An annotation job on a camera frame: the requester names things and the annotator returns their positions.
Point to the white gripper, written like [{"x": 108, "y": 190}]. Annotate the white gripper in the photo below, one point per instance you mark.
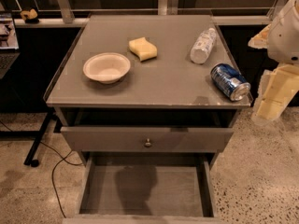
[{"x": 284, "y": 37}]

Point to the clear plastic water bottle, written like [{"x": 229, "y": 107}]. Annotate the clear plastic water bottle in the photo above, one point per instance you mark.
[{"x": 203, "y": 46}]

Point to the grey drawer cabinet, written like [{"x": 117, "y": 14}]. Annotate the grey drawer cabinet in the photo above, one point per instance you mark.
[{"x": 168, "y": 91}]

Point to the round metal drawer knob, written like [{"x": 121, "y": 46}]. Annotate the round metal drawer knob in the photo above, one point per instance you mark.
[{"x": 148, "y": 143}]

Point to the grey top drawer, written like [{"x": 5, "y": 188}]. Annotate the grey top drawer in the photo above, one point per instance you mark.
[{"x": 132, "y": 139}]

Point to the open grey middle drawer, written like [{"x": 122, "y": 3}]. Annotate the open grey middle drawer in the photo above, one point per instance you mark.
[{"x": 146, "y": 189}]

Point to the blue soda can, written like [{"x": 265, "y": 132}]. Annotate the blue soda can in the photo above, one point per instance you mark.
[{"x": 230, "y": 81}]

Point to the metal window railing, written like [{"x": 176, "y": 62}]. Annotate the metal window railing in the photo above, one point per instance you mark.
[{"x": 54, "y": 13}]

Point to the yellow wavy sponge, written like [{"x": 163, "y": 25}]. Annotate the yellow wavy sponge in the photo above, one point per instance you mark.
[{"x": 143, "y": 49}]

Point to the white paper bowl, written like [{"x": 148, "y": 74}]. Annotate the white paper bowl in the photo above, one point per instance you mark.
[{"x": 106, "y": 68}]

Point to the yellow object on black base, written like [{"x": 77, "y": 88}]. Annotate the yellow object on black base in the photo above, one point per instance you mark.
[{"x": 29, "y": 15}]

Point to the open laptop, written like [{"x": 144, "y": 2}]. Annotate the open laptop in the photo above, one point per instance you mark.
[{"x": 9, "y": 45}]

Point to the black table leg frame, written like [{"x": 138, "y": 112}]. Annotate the black table leg frame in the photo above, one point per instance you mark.
[{"x": 36, "y": 136}]

